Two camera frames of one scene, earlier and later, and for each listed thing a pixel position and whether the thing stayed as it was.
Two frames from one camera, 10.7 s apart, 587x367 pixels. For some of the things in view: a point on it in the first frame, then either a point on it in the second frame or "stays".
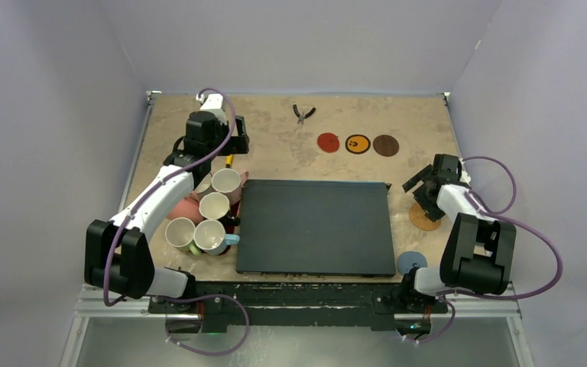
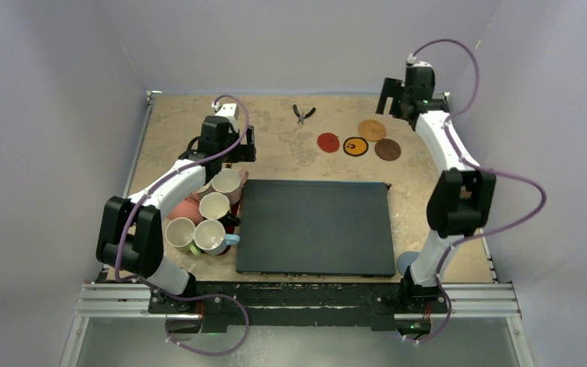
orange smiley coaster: [358, 144] stays
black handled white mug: [215, 206] stays
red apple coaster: [328, 142] stays
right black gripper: [422, 180] → [388, 95]
